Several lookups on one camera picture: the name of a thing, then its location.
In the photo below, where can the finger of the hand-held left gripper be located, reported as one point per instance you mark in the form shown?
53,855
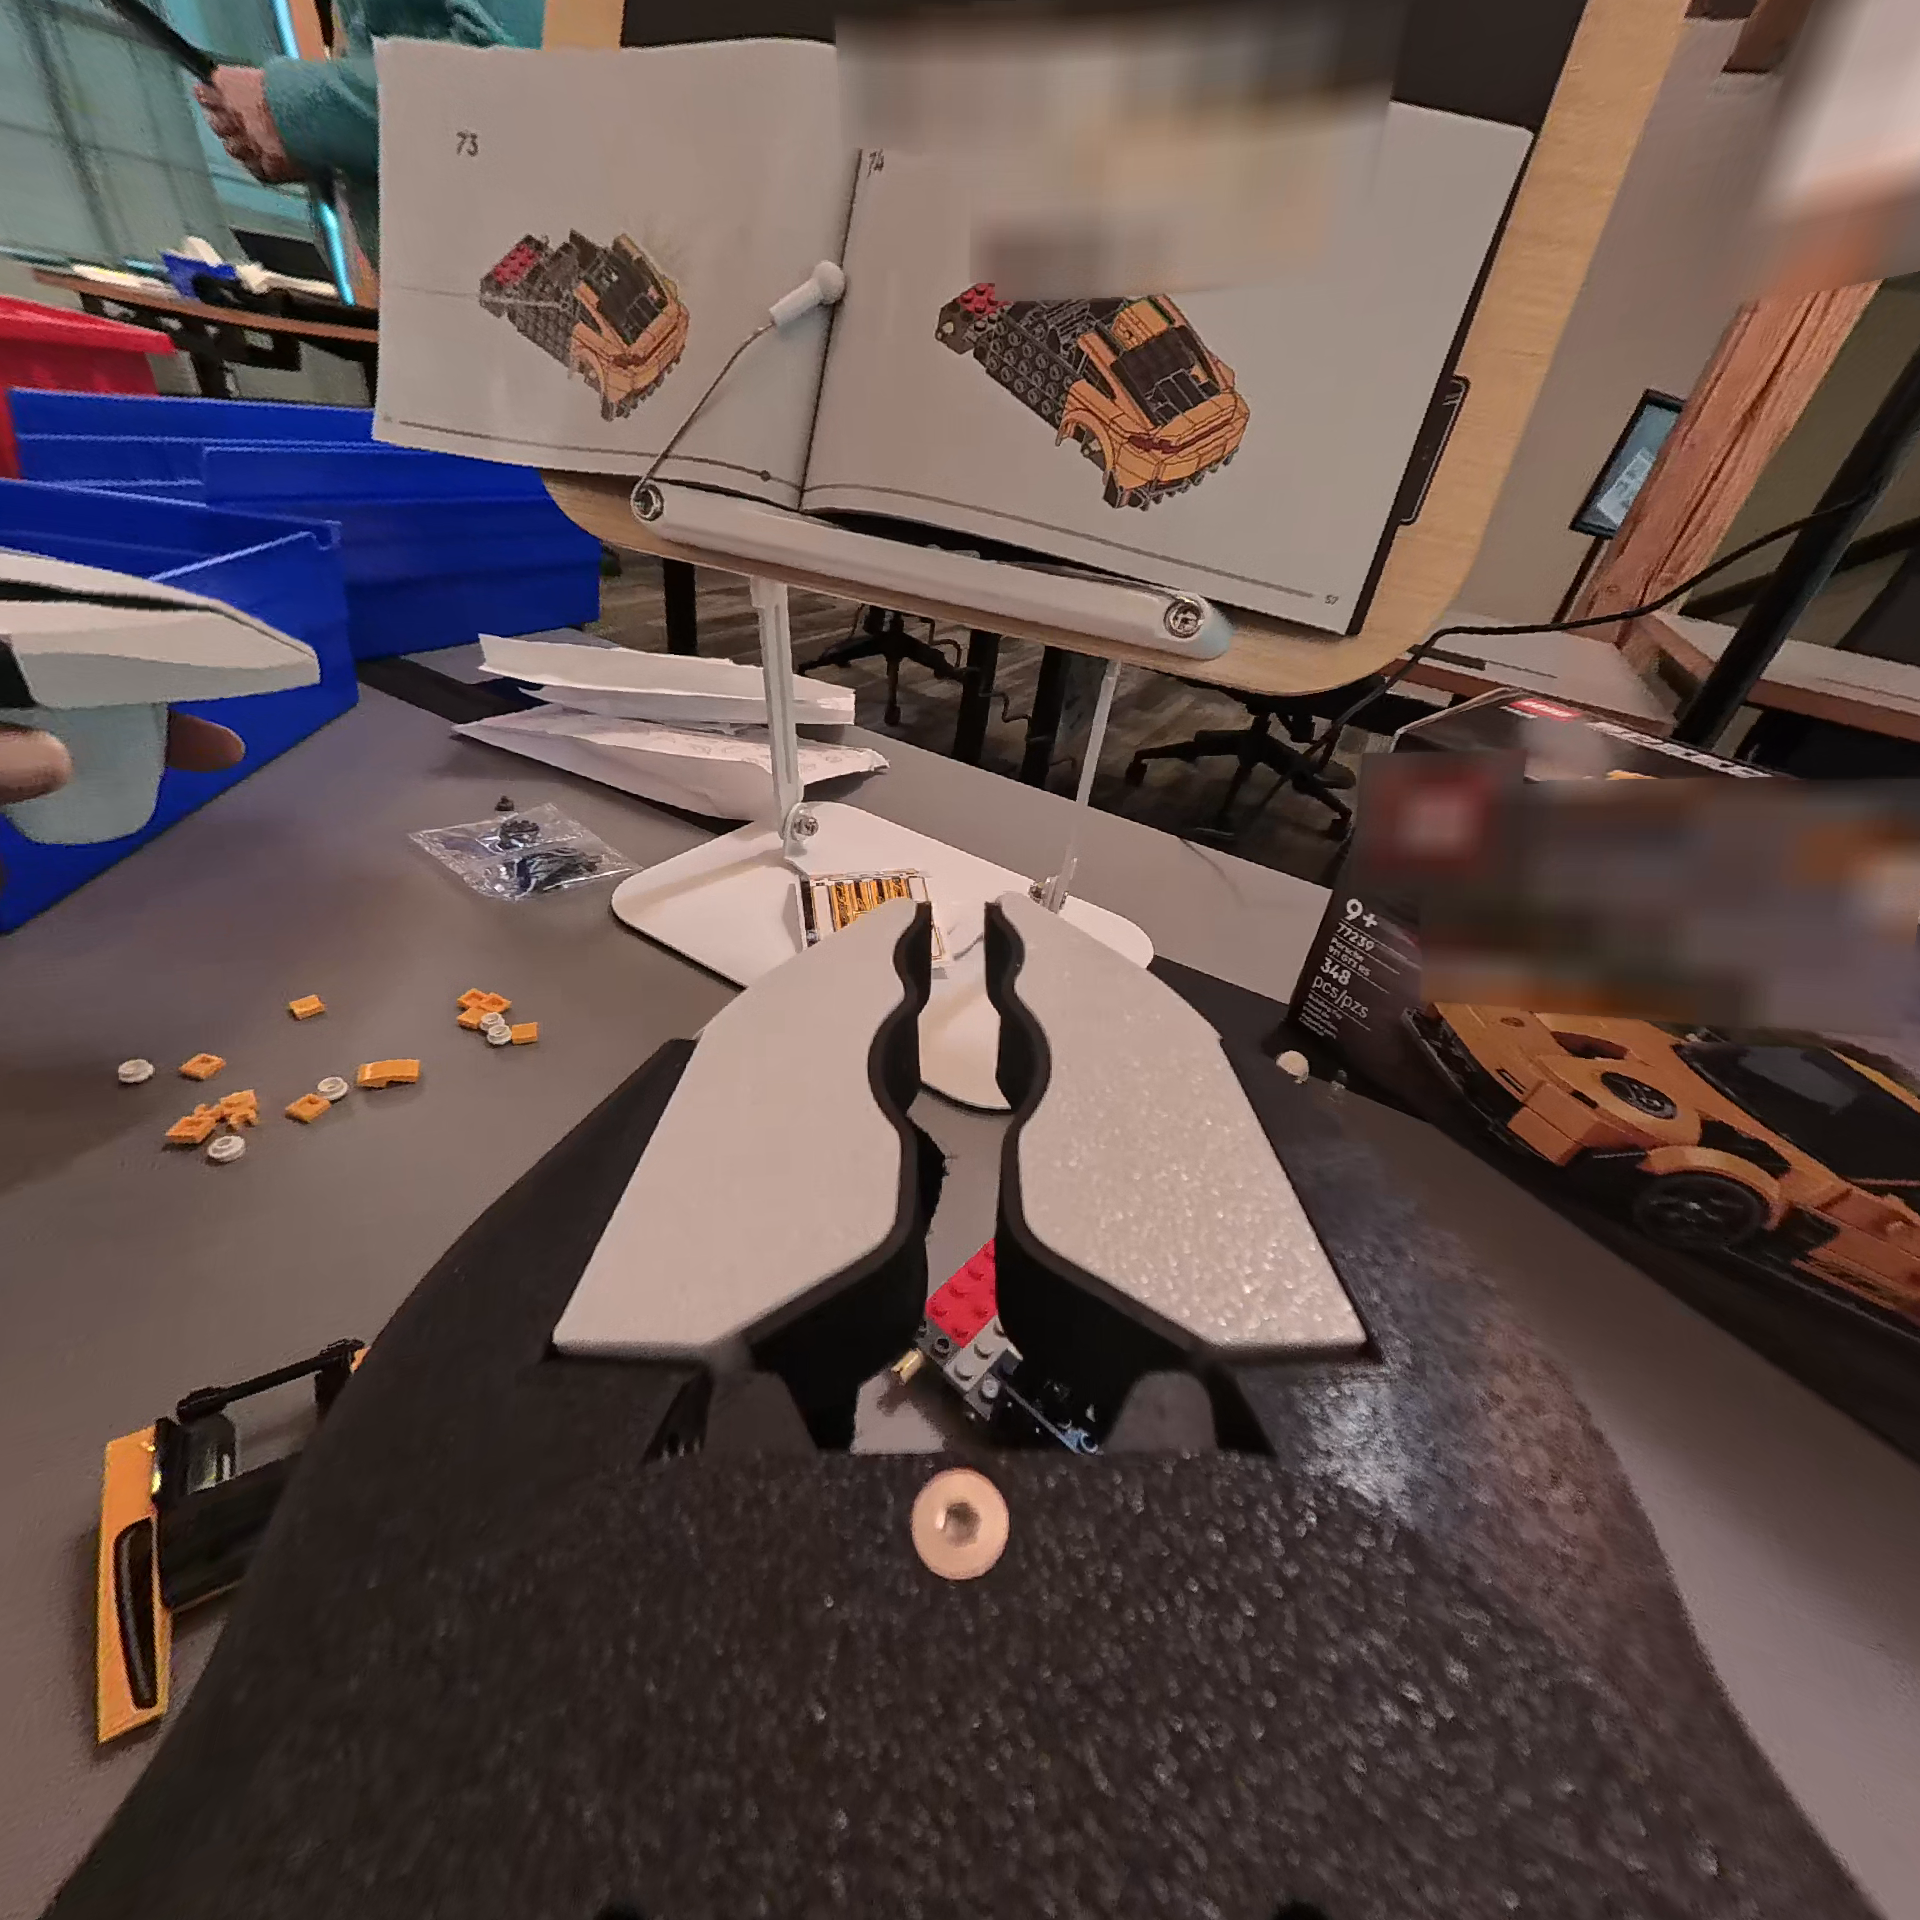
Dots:
165,661
75,578

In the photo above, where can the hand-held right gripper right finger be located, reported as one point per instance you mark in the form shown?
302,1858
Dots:
1171,1185

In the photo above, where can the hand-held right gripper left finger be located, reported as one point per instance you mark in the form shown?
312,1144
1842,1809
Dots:
750,1171

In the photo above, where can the orange and black lego car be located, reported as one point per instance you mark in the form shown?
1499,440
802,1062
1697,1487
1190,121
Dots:
960,1298

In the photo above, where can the small orange lego pieces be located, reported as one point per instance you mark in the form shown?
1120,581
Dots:
387,1073

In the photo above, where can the white and wooden book stand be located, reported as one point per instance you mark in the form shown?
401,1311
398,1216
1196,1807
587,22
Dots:
931,578

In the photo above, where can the lego instruction booklet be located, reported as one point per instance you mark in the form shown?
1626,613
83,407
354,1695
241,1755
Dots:
720,182

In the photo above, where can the orange lego roof assembly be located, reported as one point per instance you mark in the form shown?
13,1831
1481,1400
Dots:
129,1576

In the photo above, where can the black lego car box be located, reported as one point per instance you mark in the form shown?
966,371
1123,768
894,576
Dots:
1651,1142

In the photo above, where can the person's left hand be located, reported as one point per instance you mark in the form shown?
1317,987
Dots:
29,763

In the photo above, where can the red plastic bin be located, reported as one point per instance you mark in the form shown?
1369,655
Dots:
75,346

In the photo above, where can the orange sticker sheet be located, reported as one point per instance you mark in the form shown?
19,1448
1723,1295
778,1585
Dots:
849,909

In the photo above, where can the long office desk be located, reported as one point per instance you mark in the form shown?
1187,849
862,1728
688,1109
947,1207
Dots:
1576,669
225,312

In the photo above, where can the clear plastic parts bag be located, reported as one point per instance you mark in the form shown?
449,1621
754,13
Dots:
523,863

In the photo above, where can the white printed paper bag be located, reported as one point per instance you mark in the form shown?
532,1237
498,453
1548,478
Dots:
660,763
644,674

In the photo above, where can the black office chair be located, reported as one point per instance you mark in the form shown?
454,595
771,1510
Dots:
884,651
1275,750

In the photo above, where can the black metal pole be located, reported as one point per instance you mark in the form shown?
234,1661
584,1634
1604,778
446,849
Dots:
1798,558

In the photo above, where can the small dark wall display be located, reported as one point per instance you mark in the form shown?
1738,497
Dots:
1627,464

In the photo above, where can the wooden post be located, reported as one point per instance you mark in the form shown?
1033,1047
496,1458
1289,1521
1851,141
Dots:
1723,450

